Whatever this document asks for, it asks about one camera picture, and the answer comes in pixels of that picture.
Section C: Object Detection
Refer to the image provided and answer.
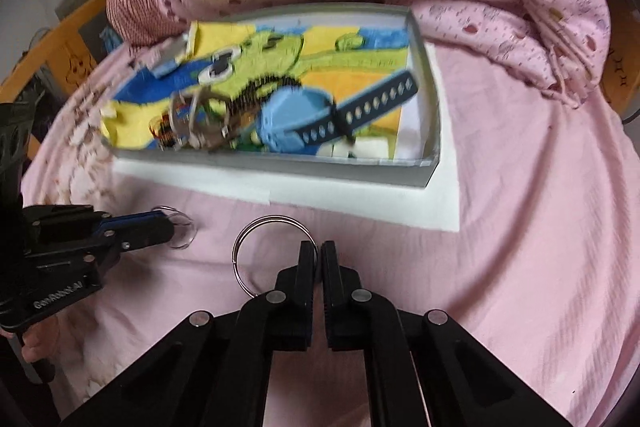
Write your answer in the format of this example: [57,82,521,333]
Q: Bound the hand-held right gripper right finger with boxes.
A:
[321,241,572,427]

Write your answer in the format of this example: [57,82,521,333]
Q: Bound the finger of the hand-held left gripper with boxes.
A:
[95,211,173,239]
[114,227,175,254]

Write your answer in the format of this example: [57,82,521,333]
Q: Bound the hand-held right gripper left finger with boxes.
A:
[60,241,319,427]

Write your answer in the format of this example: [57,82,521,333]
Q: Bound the small metal rings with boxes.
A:
[149,205,194,251]

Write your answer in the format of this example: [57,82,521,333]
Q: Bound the large metal ring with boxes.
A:
[232,215,319,299]

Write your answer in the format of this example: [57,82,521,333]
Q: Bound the grey shallow box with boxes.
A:
[102,3,442,192]

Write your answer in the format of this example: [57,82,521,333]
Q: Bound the person's left hand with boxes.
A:
[19,318,62,365]

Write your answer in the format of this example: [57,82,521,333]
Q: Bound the silver metal bangles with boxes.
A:
[169,89,237,154]

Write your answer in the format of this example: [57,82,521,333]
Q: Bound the white foam board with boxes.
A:
[114,42,462,234]

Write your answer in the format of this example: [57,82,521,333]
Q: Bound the small grey white box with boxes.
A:
[149,33,195,78]

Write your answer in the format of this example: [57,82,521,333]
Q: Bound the pink floral bedsheet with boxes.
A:
[19,39,640,427]

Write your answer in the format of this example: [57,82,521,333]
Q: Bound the colourful printed cloth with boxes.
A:
[102,22,408,155]

